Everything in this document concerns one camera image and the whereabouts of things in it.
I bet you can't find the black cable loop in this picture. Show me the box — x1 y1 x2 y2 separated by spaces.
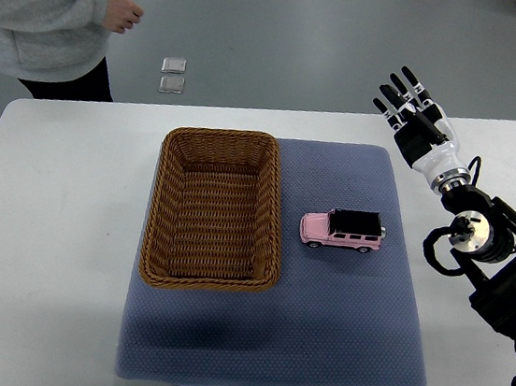
419 224 471 279

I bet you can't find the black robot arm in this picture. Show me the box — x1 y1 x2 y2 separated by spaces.
374 66 516 354

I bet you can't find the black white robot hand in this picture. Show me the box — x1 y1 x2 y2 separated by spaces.
373 66 471 194

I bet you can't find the blue grey cushion mat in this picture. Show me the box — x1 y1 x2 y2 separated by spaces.
115 139 426 386

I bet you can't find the pink toy car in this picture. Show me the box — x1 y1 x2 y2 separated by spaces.
299 208 386 253

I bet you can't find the silver floor plate upper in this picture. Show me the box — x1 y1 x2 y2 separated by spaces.
161 57 187 75

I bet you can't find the person's hand lower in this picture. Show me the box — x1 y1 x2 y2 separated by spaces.
102 0 145 34

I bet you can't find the silver floor plate lower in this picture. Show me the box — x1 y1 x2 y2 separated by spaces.
158 75 185 94

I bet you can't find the silver floor plate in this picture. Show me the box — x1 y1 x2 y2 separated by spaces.
158 75 185 94
161 57 187 75

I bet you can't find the grey sweater person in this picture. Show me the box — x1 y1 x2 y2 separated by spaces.
0 0 126 108

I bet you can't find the brown wicker basket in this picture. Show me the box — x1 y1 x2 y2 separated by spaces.
138 127 281 293

